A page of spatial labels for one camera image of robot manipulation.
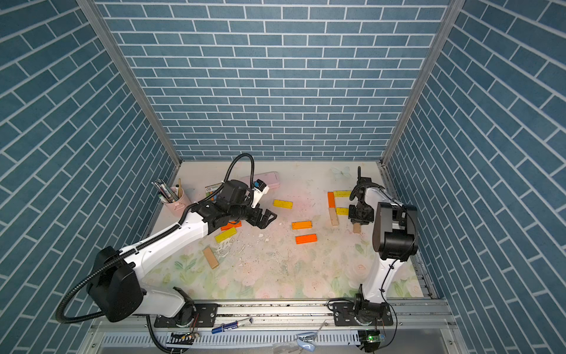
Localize green lit circuit board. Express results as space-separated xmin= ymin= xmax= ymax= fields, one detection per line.
xmin=357 ymin=330 xmax=385 ymax=353

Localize wooden block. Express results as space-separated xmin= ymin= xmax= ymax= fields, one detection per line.
xmin=203 ymin=246 xmax=220 ymax=269
xmin=329 ymin=207 xmax=340 ymax=227

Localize pens in cup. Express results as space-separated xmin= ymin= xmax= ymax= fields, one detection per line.
xmin=152 ymin=178 xmax=182 ymax=204

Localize clear plastic bag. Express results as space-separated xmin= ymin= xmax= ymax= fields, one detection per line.
xmin=273 ymin=332 xmax=318 ymax=354

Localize left black corrugated cable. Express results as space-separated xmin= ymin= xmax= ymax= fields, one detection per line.
xmin=55 ymin=153 xmax=256 ymax=324

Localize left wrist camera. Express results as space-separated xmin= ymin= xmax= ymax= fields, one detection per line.
xmin=218 ymin=178 xmax=271 ymax=209

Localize orange block low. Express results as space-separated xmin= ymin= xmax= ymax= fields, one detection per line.
xmin=296 ymin=234 xmax=318 ymax=245

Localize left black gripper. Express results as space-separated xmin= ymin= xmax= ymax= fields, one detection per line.
xmin=228 ymin=196 xmax=279 ymax=229

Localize light orange block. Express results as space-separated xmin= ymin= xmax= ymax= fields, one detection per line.
xmin=291 ymin=221 xmax=312 ymax=230

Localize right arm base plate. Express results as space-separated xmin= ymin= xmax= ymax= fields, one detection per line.
xmin=327 ymin=301 xmax=394 ymax=327

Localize aluminium front rail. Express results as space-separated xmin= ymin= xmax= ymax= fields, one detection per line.
xmin=88 ymin=298 xmax=461 ymax=346

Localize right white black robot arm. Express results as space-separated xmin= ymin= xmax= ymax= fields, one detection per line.
xmin=348 ymin=168 xmax=419 ymax=304

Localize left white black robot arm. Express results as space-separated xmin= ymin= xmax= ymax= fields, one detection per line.
xmin=87 ymin=201 xmax=277 ymax=327

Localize pink pen cup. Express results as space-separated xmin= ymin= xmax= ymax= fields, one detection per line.
xmin=159 ymin=187 xmax=192 ymax=217

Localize yellow block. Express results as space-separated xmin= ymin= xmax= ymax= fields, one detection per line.
xmin=333 ymin=190 xmax=351 ymax=198
xmin=336 ymin=207 xmax=349 ymax=215
xmin=273 ymin=199 xmax=293 ymax=209
xmin=215 ymin=228 xmax=237 ymax=244

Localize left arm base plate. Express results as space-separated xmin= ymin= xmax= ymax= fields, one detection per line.
xmin=153 ymin=303 xmax=219 ymax=329

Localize colourful marker box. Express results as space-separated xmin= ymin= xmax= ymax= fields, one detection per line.
xmin=205 ymin=182 xmax=223 ymax=197

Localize pink pencil case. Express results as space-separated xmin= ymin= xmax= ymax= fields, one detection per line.
xmin=252 ymin=171 xmax=280 ymax=190

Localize blue screwdriver on rail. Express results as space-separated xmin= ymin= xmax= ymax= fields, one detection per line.
xmin=212 ymin=317 xmax=254 ymax=334

